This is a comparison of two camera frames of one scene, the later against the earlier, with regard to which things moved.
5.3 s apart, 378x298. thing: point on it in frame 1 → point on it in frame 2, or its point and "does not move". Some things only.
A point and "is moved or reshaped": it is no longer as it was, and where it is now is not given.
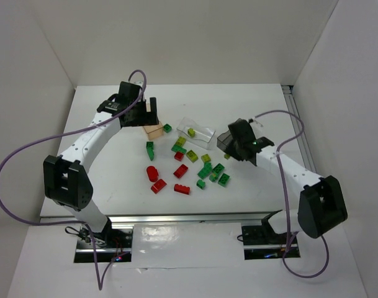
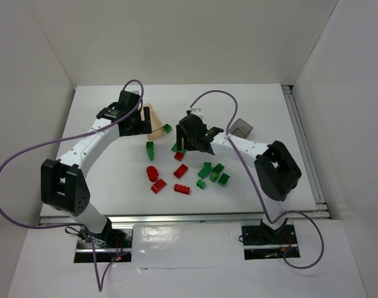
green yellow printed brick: (213, 177) does not move
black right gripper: (227, 143) → (179, 140)
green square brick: (223, 180) does not move
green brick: (218, 169) does not move
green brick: (178, 148) does not move
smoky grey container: (224, 140) is moved or reshaped
